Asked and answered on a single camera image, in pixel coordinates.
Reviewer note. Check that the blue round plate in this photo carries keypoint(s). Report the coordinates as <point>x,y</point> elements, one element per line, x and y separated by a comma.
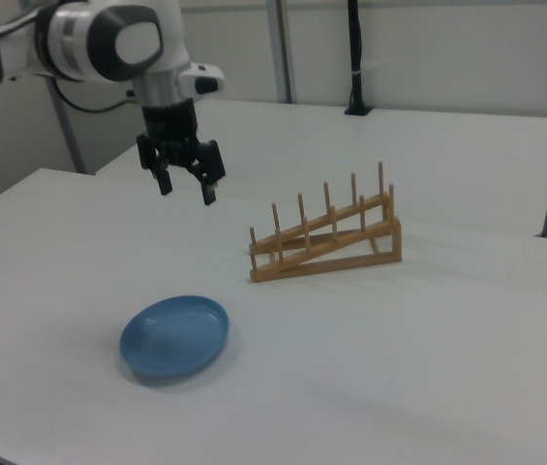
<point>171,339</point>

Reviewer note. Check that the black pole with white tie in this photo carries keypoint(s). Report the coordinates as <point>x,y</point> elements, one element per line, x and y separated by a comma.
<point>356,48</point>

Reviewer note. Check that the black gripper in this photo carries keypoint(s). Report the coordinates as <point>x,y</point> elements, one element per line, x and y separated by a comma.
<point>171,126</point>

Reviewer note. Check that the wooden peg plate rack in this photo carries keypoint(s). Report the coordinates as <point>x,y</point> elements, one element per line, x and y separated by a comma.
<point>396,242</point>

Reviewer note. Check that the grey partition post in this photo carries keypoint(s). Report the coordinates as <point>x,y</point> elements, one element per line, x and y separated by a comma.
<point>280,48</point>
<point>72,140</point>

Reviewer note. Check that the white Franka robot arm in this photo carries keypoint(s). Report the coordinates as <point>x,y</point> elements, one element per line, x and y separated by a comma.
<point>132,43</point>

